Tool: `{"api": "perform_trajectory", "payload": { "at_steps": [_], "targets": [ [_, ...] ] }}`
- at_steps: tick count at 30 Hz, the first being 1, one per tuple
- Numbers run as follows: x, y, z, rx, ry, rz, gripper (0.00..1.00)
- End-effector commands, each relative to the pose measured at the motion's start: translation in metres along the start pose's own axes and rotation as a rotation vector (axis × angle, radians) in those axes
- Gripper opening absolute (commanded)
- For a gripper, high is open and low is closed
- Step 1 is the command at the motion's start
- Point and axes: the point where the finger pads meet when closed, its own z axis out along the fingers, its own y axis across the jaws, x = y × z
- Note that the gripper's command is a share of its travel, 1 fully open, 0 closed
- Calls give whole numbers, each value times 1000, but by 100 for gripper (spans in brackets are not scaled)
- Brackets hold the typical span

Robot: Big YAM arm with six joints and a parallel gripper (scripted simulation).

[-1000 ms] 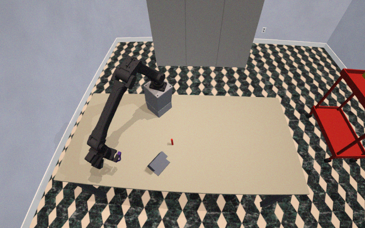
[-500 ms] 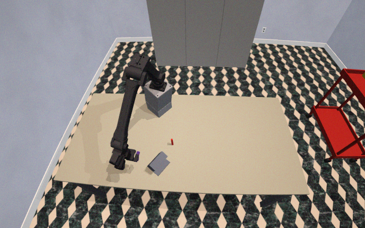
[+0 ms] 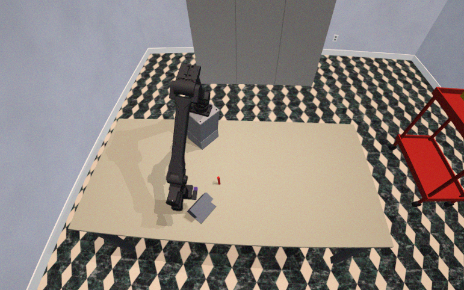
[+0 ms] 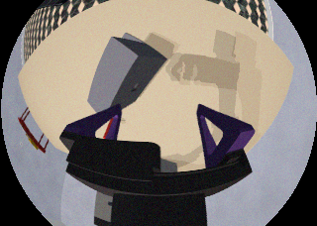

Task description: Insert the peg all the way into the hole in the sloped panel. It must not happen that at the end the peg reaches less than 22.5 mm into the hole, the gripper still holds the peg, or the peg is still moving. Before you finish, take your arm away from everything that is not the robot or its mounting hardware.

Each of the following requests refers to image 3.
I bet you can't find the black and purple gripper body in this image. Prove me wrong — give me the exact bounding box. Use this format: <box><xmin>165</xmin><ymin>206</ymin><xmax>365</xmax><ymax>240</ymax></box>
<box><xmin>184</xmin><ymin>185</ymin><xmax>197</xmax><ymax>200</ymax></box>

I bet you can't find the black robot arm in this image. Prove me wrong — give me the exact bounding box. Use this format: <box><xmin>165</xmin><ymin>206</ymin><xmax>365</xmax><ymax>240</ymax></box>
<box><xmin>166</xmin><ymin>63</ymin><xmax>212</xmax><ymax>211</ymax></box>

